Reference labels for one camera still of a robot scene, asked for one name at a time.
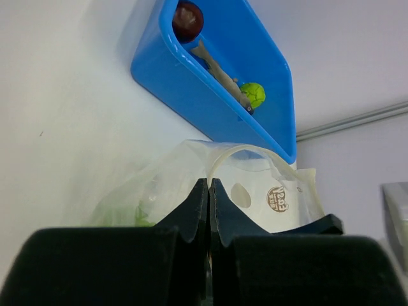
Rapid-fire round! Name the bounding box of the light green fake lime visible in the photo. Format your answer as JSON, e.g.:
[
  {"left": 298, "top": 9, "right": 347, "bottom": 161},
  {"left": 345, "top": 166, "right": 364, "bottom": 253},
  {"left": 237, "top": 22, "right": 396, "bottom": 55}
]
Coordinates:
[{"left": 240, "top": 82, "right": 266, "bottom": 109}]

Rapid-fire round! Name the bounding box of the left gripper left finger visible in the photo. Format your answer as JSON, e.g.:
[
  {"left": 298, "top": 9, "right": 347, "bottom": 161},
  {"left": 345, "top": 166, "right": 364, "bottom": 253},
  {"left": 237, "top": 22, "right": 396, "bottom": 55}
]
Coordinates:
[{"left": 1, "top": 180, "right": 208, "bottom": 305}]

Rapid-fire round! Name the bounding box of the green fake lettuce leaf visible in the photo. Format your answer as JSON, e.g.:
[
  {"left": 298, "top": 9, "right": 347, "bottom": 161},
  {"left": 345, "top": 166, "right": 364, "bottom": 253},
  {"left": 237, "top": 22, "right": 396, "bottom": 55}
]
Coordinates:
[{"left": 89, "top": 200, "right": 157, "bottom": 227}]

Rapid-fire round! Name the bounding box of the clear zip top bag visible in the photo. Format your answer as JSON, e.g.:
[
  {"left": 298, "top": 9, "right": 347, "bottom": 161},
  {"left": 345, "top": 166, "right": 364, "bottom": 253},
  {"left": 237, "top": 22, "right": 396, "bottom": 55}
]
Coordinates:
[{"left": 63, "top": 140, "right": 324, "bottom": 233}]

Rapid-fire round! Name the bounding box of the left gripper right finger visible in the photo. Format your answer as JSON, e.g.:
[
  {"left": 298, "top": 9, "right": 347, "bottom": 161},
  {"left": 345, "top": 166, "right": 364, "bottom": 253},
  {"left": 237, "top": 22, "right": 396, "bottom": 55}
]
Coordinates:
[{"left": 208, "top": 179, "right": 407, "bottom": 305}]

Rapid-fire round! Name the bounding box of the dark purple fake plum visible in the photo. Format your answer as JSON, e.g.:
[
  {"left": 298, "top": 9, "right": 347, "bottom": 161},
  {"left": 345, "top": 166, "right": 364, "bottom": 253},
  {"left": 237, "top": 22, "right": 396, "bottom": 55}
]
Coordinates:
[{"left": 172, "top": 1, "right": 204, "bottom": 43}]

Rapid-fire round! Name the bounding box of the blue plastic bin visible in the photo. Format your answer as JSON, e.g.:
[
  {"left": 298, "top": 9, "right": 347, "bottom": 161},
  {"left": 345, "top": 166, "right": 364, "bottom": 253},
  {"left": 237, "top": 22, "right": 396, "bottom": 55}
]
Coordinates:
[{"left": 129, "top": 0, "right": 298, "bottom": 165}]

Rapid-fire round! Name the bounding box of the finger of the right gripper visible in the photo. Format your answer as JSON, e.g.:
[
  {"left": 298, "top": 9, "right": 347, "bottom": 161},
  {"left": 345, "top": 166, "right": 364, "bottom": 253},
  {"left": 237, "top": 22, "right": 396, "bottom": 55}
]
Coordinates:
[{"left": 273, "top": 214, "right": 344, "bottom": 235}]

